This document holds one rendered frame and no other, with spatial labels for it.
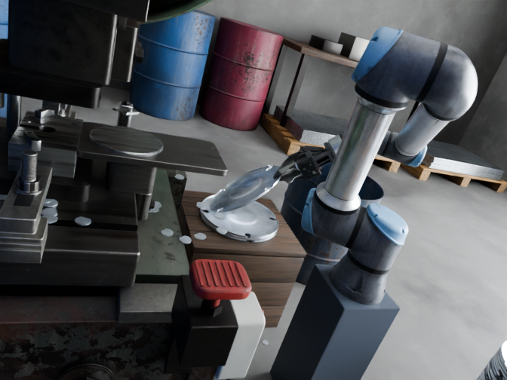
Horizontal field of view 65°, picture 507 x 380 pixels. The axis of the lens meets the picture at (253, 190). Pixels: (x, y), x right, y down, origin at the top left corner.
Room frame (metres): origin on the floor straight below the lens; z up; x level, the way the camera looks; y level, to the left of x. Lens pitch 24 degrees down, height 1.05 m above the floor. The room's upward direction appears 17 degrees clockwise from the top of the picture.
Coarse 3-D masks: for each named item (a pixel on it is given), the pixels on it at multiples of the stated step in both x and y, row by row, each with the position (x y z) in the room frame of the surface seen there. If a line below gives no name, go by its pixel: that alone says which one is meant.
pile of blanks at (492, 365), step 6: (498, 354) 1.01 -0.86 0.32; (492, 360) 1.02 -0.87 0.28; (498, 360) 0.99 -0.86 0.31; (486, 366) 1.03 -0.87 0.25; (492, 366) 0.99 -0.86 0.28; (498, 366) 0.97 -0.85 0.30; (504, 366) 0.95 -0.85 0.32; (486, 372) 1.00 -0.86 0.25; (492, 372) 0.97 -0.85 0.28; (498, 372) 0.96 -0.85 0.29; (504, 372) 0.95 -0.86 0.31; (480, 378) 1.03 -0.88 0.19; (486, 378) 0.99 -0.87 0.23; (492, 378) 0.97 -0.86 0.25; (498, 378) 0.96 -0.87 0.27; (504, 378) 0.93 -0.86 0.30
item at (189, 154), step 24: (96, 144) 0.59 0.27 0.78; (120, 144) 0.61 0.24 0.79; (144, 144) 0.65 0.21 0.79; (168, 144) 0.69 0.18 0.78; (192, 144) 0.73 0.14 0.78; (120, 168) 0.60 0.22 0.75; (144, 168) 0.61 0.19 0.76; (168, 168) 0.61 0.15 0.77; (192, 168) 0.63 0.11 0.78; (216, 168) 0.65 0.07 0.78; (144, 192) 0.62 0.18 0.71; (144, 216) 0.62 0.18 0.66
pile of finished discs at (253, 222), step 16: (208, 208) 1.26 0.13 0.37; (240, 208) 1.32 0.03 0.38; (256, 208) 1.37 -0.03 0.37; (208, 224) 1.18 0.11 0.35; (224, 224) 1.19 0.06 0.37; (240, 224) 1.22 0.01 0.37; (256, 224) 1.25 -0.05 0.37; (272, 224) 1.29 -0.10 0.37; (240, 240) 1.14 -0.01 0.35; (256, 240) 1.16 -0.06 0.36
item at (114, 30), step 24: (24, 0) 0.52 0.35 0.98; (48, 0) 0.53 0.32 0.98; (24, 24) 0.52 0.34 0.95; (48, 24) 0.53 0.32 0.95; (72, 24) 0.54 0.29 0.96; (96, 24) 0.55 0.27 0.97; (120, 24) 0.57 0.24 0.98; (24, 48) 0.52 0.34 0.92; (48, 48) 0.53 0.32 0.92; (72, 48) 0.54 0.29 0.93; (96, 48) 0.55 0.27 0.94; (120, 48) 0.59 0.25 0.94; (48, 72) 0.53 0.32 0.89; (72, 72) 0.54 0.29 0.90; (96, 72) 0.55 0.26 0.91; (120, 72) 0.59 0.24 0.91
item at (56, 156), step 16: (32, 112) 0.64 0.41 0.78; (32, 128) 0.59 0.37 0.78; (48, 128) 0.61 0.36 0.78; (64, 128) 0.62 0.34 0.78; (80, 128) 0.64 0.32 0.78; (16, 144) 0.51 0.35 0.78; (48, 144) 0.54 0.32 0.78; (64, 144) 0.56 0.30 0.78; (16, 160) 0.51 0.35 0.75; (48, 160) 0.53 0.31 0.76; (64, 160) 0.54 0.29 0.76; (64, 176) 0.54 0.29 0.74
